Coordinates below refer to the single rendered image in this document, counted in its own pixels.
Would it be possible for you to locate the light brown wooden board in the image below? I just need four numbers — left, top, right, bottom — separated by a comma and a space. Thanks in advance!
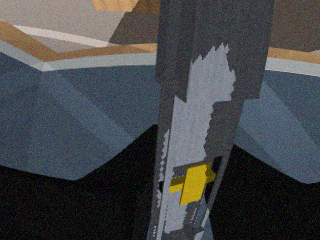
92, 0, 160, 15

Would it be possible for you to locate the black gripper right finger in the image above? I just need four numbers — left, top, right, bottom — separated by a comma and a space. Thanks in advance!
209, 143, 320, 240

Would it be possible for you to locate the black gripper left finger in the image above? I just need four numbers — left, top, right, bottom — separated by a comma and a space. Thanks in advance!
0, 125, 159, 240

